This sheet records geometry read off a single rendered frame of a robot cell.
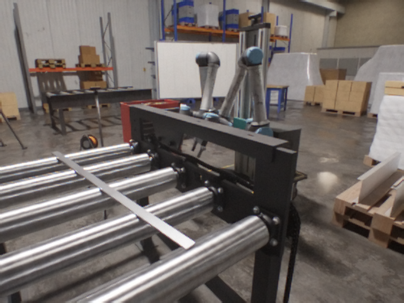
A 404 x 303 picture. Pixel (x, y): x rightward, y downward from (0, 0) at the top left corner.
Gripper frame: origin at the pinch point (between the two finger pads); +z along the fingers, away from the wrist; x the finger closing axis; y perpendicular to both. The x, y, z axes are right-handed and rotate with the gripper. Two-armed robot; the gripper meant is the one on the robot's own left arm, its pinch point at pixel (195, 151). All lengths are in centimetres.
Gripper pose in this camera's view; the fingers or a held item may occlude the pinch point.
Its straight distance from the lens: 205.4
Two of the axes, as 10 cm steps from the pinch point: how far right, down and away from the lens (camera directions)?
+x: 3.7, 4.0, -8.4
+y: -8.3, -2.6, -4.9
